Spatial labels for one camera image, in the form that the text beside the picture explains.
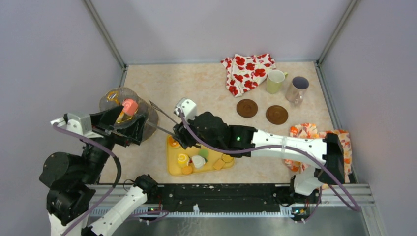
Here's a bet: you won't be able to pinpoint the green macaron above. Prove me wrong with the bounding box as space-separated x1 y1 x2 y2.
198 149 209 159

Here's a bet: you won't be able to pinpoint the red poppy cloth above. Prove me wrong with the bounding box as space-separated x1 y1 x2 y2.
221 54 276 97

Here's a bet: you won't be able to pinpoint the brown coaster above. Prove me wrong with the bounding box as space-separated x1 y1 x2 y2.
236 99 258 118
266 105 289 125

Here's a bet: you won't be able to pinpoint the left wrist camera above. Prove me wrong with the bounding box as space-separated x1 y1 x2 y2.
50 113 104 138

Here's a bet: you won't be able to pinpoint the pink swirl roll cake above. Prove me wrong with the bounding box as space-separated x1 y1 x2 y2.
122 99 139 117

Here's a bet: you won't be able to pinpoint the square tan cracker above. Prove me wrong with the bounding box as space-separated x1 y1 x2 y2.
213 159 226 171

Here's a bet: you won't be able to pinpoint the pink pearlescent mug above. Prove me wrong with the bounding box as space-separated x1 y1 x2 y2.
285 76 310 106

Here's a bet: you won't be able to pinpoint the metal serving tongs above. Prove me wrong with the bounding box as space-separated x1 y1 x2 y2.
146 101 178 137

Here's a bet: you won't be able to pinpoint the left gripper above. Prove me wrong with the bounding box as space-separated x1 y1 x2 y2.
82 104 149 182

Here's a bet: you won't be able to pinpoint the three-tier glass dessert stand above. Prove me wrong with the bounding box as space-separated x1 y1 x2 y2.
99 87 159 141

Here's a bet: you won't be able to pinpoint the orange glazed donut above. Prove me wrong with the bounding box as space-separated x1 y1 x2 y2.
116 111 124 123
168 137 181 148

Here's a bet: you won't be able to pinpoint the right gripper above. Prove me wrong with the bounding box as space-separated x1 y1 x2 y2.
172 113 223 151

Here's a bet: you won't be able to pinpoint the yellow plastic tray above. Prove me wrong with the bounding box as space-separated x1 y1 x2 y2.
166 135 235 177

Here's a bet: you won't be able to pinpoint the yellow swirl roll cake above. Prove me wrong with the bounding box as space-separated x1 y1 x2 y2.
177 153 189 168

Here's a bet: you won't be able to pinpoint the round biscuit with rim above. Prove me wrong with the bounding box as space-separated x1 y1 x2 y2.
221 154 234 163

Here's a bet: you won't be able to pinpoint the right brown coaster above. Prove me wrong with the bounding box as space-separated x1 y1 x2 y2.
266 105 289 125

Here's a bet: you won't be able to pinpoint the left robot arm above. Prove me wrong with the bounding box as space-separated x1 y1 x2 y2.
39 105 158 236

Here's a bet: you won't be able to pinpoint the left brown coaster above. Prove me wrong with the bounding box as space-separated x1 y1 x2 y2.
236 99 258 118

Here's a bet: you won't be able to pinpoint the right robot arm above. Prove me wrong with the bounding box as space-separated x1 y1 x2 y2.
174 109 347 203

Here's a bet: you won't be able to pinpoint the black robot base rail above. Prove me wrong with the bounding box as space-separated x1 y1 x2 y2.
146 183 319 213

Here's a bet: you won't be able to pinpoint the small orange round cookie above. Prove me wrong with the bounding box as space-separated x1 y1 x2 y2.
181 166 193 175

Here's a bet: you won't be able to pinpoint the green mug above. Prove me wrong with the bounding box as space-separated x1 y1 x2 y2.
266 69 289 94

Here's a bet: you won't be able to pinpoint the orange floral cloth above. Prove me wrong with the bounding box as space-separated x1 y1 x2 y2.
290 123 353 183

